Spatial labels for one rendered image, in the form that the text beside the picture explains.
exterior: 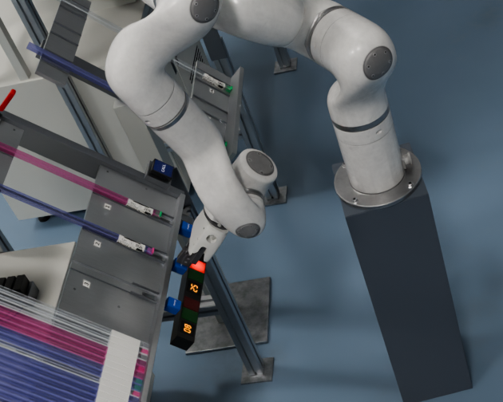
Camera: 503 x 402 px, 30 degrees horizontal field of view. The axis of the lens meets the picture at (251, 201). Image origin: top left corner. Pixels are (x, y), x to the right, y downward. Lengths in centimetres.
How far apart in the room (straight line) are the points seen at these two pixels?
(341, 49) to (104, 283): 66
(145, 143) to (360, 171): 63
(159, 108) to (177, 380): 130
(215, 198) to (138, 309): 33
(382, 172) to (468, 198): 103
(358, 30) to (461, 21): 199
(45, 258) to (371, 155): 86
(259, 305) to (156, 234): 83
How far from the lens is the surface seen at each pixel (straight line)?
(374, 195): 202
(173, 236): 206
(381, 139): 193
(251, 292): 289
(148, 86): 161
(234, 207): 174
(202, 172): 173
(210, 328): 285
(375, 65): 175
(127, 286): 195
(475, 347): 261
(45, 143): 213
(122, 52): 159
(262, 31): 168
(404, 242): 208
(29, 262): 238
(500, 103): 331
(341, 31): 177
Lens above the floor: 207
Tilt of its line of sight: 41 degrees down
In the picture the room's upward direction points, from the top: 22 degrees counter-clockwise
